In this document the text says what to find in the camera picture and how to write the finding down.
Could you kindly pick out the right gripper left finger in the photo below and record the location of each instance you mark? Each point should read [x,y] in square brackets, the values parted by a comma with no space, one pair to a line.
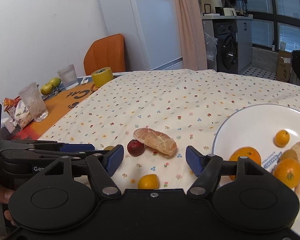
[101,167]

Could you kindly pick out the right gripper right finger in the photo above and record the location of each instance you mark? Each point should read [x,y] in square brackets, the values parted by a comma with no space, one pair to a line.
[207,169]

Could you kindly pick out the green-brown longan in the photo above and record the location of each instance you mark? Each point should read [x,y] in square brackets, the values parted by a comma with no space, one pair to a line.
[288,154]
[108,148]

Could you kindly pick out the dark red jujube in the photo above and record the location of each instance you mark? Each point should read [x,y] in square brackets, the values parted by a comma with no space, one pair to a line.
[135,148]

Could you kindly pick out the small kumquat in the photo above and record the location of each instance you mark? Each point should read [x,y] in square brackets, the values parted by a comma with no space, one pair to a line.
[282,138]
[149,182]

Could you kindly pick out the small pomelo segment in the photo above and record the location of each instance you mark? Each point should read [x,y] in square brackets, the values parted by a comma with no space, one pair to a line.
[156,140]

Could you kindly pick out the large orange back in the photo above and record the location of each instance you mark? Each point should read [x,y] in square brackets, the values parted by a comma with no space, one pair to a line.
[288,172]

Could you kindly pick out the green-brown longan front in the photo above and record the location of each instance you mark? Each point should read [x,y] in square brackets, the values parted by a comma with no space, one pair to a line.
[288,154]

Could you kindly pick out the white plate blue rim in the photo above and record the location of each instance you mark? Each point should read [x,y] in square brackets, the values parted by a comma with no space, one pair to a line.
[256,126]

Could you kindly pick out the floral white tablecloth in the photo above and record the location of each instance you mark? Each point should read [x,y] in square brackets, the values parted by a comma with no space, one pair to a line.
[188,106]

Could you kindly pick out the tissue pack floral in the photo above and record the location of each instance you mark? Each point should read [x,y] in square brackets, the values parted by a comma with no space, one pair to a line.
[21,115]

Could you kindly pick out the orange cat table mat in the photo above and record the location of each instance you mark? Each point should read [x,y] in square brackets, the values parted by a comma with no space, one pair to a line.
[58,106]

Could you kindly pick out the red snack packet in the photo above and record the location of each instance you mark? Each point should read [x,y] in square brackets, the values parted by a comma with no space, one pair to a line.
[11,104]

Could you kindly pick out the frosted tall glass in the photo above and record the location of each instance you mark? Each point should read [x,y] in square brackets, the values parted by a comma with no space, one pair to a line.
[32,99]

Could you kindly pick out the green apple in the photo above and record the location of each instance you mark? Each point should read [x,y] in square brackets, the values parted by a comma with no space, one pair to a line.
[46,89]
[55,82]

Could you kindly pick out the yellow tape roll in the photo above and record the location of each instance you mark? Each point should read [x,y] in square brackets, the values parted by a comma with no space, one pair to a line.
[102,76]

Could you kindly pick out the clear water glass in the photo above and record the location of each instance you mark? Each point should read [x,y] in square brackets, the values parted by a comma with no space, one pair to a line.
[68,77]

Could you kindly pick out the orange chair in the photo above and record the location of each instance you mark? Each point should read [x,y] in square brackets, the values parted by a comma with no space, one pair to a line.
[106,52]

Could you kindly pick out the pink curtain left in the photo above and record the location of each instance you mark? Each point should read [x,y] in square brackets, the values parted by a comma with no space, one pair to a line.
[191,34]

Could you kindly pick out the cardboard box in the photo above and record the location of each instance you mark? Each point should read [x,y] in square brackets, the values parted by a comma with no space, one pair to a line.
[283,66]

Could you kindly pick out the black washing machine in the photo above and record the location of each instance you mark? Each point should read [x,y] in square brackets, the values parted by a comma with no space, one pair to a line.
[227,47]

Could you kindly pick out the white kettle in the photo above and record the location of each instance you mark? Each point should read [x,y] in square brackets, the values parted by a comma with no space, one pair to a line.
[229,12]

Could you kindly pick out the white refrigerator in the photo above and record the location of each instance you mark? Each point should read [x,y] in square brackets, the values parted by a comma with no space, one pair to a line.
[150,30]

